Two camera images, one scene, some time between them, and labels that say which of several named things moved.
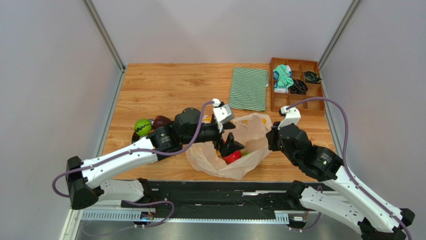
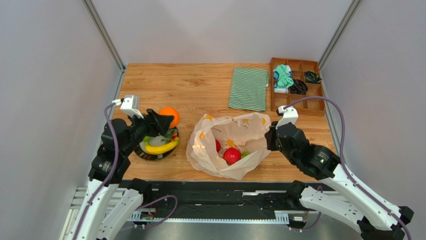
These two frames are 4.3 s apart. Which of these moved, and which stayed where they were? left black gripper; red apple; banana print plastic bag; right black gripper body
Moved: left black gripper
Stayed: right black gripper body; banana print plastic bag; red apple
